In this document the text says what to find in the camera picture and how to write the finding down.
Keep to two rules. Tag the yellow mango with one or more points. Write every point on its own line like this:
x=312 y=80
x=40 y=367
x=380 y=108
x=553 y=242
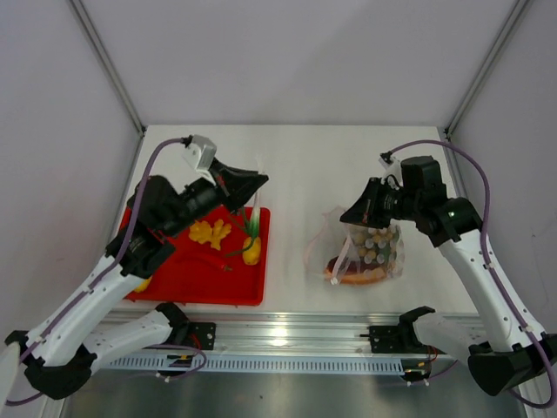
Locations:
x=142 y=286

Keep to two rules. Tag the aluminium frame post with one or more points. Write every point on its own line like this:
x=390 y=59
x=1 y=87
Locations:
x=501 y=41
x=92 y=36

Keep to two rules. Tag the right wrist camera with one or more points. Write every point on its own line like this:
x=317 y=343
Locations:
x=391 y=165

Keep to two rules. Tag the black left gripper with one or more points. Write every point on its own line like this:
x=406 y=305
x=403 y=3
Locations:
x=238 y=185

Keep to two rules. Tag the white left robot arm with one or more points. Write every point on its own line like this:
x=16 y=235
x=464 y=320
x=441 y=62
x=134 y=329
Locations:
x=61 y=354

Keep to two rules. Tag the green scallion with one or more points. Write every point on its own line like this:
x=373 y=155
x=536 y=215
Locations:
x=250 y=214

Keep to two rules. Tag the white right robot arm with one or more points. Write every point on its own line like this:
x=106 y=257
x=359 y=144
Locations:
x=454 y=228

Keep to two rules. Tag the brown longan bunch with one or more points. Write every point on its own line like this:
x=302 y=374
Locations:
x=380 y=245

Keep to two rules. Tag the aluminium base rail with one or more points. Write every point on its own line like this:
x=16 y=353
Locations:
x=278 y=333

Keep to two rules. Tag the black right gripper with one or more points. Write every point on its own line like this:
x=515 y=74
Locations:
x=365 y=211

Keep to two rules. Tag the white slotted cable duct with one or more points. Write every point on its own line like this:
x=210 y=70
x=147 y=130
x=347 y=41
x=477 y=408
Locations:
x=260 y=364

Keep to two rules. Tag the right aluminium frame post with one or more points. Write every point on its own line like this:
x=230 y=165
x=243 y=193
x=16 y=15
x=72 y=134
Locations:
x=501 y=41

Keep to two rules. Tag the red plastic tray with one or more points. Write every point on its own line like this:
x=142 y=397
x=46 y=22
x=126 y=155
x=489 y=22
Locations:
x=192 y=282

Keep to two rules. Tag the clear zip top bag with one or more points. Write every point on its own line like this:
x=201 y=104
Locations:
x=344 y=254

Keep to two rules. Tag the yellow ginger root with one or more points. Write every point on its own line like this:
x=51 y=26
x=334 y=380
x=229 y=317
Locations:
x=202 y=232

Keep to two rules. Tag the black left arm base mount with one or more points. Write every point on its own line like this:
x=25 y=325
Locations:
x=201 y=335

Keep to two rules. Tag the left aluminium frame post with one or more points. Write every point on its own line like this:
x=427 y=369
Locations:
x=92 y=36

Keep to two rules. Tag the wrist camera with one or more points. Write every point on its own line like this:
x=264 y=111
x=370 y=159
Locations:
x=199 y=153
x=391 y=165

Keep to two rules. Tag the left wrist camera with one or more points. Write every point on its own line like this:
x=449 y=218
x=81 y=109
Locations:
x=199 y=153

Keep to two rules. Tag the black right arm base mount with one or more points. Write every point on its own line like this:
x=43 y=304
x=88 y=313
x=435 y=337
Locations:
x=399 y=339

